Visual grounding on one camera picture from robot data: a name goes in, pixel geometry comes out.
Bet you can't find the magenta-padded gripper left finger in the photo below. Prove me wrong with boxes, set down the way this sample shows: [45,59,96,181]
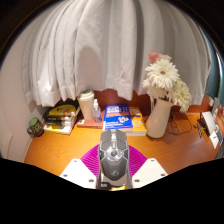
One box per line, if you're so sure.
[59,144,101,190]

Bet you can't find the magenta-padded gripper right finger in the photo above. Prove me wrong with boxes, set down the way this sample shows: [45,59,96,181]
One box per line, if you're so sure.
[128,145,169,190]

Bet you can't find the grey and black computer mouse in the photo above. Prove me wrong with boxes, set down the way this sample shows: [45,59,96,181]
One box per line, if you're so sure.
[96,129,133,191]

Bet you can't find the orange and yellow book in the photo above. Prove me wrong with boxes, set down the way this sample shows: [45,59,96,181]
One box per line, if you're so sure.
[126,106,148,137]

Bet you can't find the yellow and white book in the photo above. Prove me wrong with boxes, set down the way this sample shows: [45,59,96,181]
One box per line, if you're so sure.
[43,121,78,136]

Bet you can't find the red-brown book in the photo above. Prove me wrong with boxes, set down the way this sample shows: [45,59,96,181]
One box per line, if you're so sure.
[76,118,105,130]

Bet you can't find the white ceramic vase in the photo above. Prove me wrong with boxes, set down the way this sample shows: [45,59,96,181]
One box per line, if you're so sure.
[145,97,175,139]

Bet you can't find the clear sanitizer bottle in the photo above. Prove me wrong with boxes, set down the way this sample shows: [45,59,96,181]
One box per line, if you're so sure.
[92,98,102,124]

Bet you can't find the green and black mug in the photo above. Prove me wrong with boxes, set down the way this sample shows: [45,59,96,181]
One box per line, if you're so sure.
[26,116,45,138]

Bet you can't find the blue book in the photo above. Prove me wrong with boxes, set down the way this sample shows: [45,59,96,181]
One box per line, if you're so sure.
[102,103,134,133]

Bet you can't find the yellow and black book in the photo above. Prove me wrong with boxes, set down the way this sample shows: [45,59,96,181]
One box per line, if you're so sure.
[44,101,81,118]

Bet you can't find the cream travel tumbler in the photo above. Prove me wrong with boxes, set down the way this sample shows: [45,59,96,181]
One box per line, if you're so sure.
[77,89,96,121]

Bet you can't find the white paper sheet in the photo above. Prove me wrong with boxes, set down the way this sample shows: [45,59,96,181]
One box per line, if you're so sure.
[208,131,221,149]

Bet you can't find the silver laptop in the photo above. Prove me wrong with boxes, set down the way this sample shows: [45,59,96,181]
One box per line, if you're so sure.
[199,110,218,138]

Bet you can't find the white flower bouquet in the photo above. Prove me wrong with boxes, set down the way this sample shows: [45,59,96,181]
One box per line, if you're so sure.
[141,52,193,114]

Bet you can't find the white curtain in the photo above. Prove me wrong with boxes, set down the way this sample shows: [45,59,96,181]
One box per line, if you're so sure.
[21,0,213,108]

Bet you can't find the black cable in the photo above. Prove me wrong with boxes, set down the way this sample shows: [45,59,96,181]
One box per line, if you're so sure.
[166,113,194,136]

